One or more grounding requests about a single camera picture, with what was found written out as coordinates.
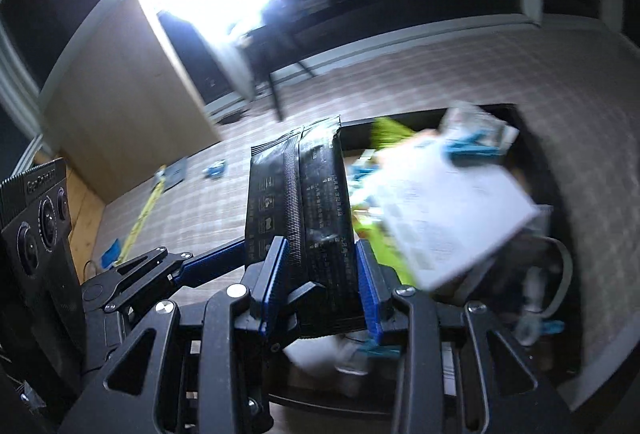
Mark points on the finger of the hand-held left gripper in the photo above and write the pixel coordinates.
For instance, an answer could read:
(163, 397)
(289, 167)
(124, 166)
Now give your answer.
(216, 259)

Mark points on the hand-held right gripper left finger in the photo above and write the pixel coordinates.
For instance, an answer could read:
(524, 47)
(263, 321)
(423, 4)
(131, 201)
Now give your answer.
(276, 278)

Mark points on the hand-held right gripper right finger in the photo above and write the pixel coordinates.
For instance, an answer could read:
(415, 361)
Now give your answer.
(369, 295)

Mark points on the black foil packet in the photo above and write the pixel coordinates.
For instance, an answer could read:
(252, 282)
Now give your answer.
(305, 214)

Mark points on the black storage box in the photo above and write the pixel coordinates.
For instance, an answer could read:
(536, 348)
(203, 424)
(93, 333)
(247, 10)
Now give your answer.
(542, 174)

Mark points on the blue tape piece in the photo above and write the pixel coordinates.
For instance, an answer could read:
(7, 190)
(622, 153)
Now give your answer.
(110, 255)

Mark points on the yellow tape measure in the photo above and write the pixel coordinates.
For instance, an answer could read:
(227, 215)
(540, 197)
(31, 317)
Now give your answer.
(142, 214)

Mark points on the small blue toy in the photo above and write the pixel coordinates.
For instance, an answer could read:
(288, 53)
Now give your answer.
(215, 170)

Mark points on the grey square plate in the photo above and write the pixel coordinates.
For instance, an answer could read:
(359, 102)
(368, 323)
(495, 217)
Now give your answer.
(176, 173)

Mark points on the white cardboard box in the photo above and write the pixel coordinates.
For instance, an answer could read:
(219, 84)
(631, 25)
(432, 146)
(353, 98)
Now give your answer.
(445, 214)

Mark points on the green snack packet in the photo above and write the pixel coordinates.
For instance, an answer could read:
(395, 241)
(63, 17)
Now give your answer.
(391, 132)

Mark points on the wooden cabinet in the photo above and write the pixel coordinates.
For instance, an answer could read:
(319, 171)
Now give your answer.
(125, 84)

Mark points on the blue plastic clip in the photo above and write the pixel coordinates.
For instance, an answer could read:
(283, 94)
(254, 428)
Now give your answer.
(549, 327)

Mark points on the clear white package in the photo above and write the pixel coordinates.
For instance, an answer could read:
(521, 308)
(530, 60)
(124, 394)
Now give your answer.
(475, 119)

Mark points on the black metal table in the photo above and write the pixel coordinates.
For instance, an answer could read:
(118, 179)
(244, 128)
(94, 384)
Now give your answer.
(280, 54)

